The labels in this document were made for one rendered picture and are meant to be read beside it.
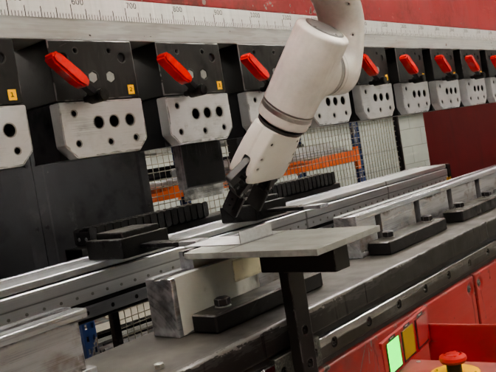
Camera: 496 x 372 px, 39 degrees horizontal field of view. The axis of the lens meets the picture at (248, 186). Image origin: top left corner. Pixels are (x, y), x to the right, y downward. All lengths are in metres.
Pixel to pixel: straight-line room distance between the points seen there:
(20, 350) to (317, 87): 0.54
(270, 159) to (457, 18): 1.19
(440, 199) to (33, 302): 1.11
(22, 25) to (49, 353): 0.43
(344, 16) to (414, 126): 7.98
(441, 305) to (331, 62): 0.75
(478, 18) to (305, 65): 1.35
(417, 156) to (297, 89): 8.04
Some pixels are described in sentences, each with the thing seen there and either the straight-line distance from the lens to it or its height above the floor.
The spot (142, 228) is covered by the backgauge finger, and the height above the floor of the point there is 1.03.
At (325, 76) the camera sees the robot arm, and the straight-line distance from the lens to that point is 1.03.
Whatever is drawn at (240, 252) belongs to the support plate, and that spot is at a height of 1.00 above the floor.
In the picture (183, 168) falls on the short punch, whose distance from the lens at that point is 1.16.
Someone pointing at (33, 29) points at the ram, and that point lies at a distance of 0.99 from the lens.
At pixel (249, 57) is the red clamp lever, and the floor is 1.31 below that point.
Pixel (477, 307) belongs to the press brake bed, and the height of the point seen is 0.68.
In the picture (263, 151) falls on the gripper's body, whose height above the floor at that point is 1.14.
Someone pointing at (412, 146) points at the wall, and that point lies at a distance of 8.98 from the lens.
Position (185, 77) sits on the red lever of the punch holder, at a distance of 1.09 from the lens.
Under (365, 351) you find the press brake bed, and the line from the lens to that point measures 1.33.
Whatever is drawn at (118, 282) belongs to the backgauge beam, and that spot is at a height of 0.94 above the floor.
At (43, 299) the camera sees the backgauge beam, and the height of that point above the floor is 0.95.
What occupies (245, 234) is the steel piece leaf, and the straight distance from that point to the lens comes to 1.13.
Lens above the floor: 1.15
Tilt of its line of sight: 3 degrees down
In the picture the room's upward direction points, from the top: 9 degrees counter-clockwise
